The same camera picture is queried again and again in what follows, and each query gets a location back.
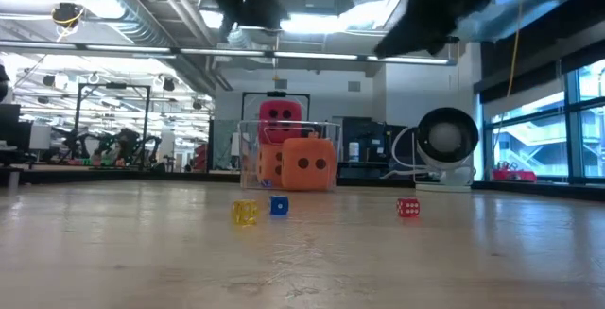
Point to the clear plastic bin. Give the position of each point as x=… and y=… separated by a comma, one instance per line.
x=248, y=167

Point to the black monitor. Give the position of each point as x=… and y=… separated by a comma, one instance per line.
x=9, y=127

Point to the red background object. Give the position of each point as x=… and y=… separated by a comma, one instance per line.
x=201, y=157

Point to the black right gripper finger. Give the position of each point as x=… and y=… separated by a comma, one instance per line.
x=406, y=39

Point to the white panel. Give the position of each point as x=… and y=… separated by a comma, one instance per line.
x=235, y=144

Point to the blue framed window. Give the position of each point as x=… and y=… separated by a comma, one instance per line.
x=574, y=134

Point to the small clear yellow die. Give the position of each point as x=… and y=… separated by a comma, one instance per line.
x=245, y=212

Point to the grey wall vent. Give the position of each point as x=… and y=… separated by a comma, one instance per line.
x=354, y=86
x=281, y=83

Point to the black equipment cabinet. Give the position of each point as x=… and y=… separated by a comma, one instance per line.
x=373, y=139

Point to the black hanging spotlight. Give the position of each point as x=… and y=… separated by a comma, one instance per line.
x=168, y=84
x=48, y=80

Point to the small red die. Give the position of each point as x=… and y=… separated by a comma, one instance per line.
x=408, y=208

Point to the white and black round fan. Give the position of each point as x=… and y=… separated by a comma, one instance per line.
x=444, y=136

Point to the large orange foam die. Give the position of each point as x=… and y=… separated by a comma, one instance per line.
x=269, y=167
x=309, y=176

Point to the white canister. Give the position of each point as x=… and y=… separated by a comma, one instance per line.
x=353, y=151

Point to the black background robot rig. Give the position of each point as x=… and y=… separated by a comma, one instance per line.
x=127, y=146

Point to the long ceiling light bar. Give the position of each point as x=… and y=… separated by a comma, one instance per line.
x=312, y=56

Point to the large pink foam die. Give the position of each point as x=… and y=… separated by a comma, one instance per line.
x=279, y=125

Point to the red object by window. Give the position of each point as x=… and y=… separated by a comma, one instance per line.
x=514, y=176

